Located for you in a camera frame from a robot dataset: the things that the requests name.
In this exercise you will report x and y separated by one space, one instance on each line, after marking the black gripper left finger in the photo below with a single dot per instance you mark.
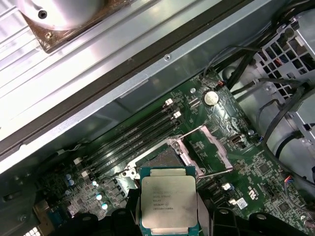
133 216

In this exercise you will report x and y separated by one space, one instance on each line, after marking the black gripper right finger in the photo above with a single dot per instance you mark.
205 216

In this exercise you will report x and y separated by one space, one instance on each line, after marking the silver green CPU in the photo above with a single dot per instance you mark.
168 196

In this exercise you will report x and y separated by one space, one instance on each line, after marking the white clip RAM slot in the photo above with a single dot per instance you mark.
231 202
122 131
225 186
130 143

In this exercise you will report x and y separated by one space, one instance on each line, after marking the CPU socket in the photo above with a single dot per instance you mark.
162 157

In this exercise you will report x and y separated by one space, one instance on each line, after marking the black clip RAM slot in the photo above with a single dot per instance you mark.
134 150
126 137

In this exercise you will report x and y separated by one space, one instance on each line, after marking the blue top capacitor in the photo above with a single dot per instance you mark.
99 196
105 204
68 176
71 182
94 183

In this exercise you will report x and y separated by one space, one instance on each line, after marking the white barcode sticker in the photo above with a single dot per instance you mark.
242 202

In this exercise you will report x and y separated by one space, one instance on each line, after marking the internal USB port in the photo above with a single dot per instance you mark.
237 141

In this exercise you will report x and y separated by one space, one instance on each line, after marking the green motherboard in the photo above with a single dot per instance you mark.
216 123

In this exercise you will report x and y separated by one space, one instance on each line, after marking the round coin cell battery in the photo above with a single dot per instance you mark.
210 97

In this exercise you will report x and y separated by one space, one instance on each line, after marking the black PC case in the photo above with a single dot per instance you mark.
157 83

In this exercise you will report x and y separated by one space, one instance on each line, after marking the silver metal drive cage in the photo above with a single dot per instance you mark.
305 118

